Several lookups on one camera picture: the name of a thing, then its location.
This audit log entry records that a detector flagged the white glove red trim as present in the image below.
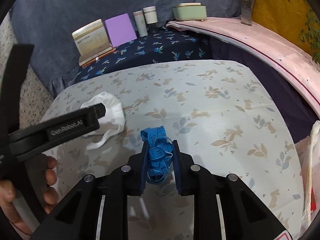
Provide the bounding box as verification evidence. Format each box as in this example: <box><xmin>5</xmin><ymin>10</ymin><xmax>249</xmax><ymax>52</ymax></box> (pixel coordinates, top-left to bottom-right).
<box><xmin>80</xmin><ymin>92</ymin><xmax>125</xmax><ymax>151</ymax></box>

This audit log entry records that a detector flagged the blue measuring tape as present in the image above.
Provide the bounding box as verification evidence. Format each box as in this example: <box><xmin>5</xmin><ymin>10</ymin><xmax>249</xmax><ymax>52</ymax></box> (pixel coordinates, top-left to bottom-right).
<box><xmin>140</xmin><ymin>126</ymin><xmax>174</xmax><ymax>185</ymax></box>

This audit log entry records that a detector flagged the white lined trash bin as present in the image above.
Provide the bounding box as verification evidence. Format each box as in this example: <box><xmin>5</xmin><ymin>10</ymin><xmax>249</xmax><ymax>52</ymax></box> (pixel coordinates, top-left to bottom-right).
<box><xmin>295</xmin><ymin>120</ymin><xmax>319</xmax><ymax>232</ymax></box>

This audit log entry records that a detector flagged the person's left hand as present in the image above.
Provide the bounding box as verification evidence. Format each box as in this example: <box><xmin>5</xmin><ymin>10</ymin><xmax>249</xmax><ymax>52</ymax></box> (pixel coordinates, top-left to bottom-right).
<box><xmin>1</xmin><ymin>156</ymin><xmax>59</xmax><ymax>239</ymax></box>

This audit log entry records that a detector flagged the purple notebook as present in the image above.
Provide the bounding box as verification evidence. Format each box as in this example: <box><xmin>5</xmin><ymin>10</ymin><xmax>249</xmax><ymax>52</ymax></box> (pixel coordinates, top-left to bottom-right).
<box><xmin>105</xmin><ymin>14</ymin><xmax>137</xmax><ymax>47</ymax></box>

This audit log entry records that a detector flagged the tall white bottle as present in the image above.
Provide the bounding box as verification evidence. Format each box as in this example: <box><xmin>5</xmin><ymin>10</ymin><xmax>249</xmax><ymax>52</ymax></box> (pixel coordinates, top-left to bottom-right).
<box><xmin>133</xmin><ymin>10</ymin><xmax>148</xmax><ymax>37</ymax></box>

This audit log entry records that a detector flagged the navy floral cloth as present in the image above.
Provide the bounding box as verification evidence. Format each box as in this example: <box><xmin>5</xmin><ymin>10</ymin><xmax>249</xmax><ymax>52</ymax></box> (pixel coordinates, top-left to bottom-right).
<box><xmin>73</xmin><ymin>28</ymin><xmax>213</xmax><ymax>84</ymax></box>

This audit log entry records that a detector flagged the light floral tablecloth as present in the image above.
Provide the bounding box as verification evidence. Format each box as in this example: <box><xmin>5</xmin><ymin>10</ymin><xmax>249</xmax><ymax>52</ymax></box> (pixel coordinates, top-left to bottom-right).
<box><xmin>43</xmin><ymin>60</ymin><xmax>304</xmax><ymax>239</ymax></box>

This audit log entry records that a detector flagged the white jar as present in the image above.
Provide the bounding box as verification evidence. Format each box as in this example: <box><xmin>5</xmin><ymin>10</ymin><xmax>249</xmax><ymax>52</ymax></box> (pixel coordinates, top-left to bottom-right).
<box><xmin>143</xmin><ymin>6</ymin><xmax>158</xmax><ymax>24</ymax></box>

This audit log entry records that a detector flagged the blue grey fabric backdrop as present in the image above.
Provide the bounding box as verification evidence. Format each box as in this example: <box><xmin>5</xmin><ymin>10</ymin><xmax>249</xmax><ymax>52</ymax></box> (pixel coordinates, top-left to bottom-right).
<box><xmin>10</xmin><ymin>0</ymin><xmax>240</xmax><ymax>96</ymax></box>

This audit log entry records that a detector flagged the green tissue box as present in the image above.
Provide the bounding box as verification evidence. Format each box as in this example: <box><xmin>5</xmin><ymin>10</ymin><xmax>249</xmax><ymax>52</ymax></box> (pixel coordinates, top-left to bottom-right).
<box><xmin>172</xmin><ymin>2</ymin><xmax>207</xmax><ymax>21</ymax></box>

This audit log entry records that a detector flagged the pink cloth covered shelf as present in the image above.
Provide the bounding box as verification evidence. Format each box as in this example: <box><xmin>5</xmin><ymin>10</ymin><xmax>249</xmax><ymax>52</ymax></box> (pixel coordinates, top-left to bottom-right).
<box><xmin>167</xmin><ymin>17</ymin><xmax>319</xmax><ymax>115</ymax></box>

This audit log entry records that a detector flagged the green plant white pot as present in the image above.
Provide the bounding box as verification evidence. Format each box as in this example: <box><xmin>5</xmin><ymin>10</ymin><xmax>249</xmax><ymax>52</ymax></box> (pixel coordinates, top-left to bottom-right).
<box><xmin>288</xmin><ymin>0</ymin><xmax>319</xmax><ymax>64</ymax></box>

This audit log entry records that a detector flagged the yellow fabric backdrop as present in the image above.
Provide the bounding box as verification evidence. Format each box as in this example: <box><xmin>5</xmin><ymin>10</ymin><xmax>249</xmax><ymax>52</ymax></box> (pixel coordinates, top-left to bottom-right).
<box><xmin>252</xmin><ymin>0</ymin><xmax>312</xmax><ymax>56</ymax></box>

